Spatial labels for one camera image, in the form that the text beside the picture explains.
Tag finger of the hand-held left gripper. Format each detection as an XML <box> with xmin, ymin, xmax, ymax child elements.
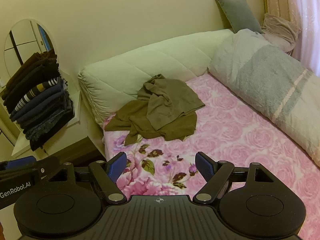
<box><xmin>0</xmin><ymin>155</ymin><xmax>60</xmax><ymax>180</ymax></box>

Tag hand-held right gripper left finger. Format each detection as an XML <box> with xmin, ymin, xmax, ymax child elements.
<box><xmin>46</xmin><ymin>152</ymin><xmax>128</xmax><ymax>204</ymax></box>

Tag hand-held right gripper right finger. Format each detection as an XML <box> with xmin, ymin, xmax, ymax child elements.
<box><xmin>192</xmin><ymin>151</ymin><xmax>275</xmax><ymax>204</ymax></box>

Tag olive grey pants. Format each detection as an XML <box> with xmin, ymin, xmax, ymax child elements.
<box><xmin>137</xmin><ymin>74</ymin><xmax>206</xmax><ymax>131</ymax></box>

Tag stack of folded dark clothes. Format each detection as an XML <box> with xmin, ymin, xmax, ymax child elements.
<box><xmin>1</xmin><ymin>49</ymin><xmax>75</xmax><ymax>152</ymax></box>

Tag pink floral blanket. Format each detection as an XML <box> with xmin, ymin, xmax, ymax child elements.
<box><xmin>102</xmin><ymin>73</ymin><xmax>320</xmax><ymax>233</ymax></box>

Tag dark olive shirt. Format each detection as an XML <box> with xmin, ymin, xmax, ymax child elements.
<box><xmin>104</xmin><ymin>100</ymin><xmax>198</xmax><ymax>147</ymax></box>

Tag grey and pink duvet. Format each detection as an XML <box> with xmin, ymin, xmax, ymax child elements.
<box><xmin>207</xmin><ymin>29</ymin><xmax>320</xmax><ymax>164</ymax></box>

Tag pale green quilted blanket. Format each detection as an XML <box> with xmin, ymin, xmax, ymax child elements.
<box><xmin>77</xmin><ymin>29</ymin><xmax>234</xmax><ymax>128</ymax></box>

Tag grey pillow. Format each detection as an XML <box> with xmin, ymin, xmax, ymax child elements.
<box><xmin>214</xmin><ymin>0</ymin><xmax>263</xmax><ymax>34</ymax></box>

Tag mauve crumpled cloth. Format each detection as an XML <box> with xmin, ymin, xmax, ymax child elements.
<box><xmin>261</xmin><ymin>12</ymin><xmax>302</xmax><ymax>54</ymax></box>

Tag pink and white curtain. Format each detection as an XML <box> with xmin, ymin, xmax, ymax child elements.
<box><xmin>261</xmin><ymin>0</ymin><xmax>320</xmax><ymax>77</ymax></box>

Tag white bed frame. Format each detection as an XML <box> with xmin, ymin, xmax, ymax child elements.
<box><xmin>79</xmin><ymin>90</ymin><xmax>107</xmax><ymax>162</ymax></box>

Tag oval wall mirror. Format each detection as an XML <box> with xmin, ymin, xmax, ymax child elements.
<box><xmin>4</xmin><ymin>19</ymin><xmax>59</xmax><ymax>80</ymax></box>

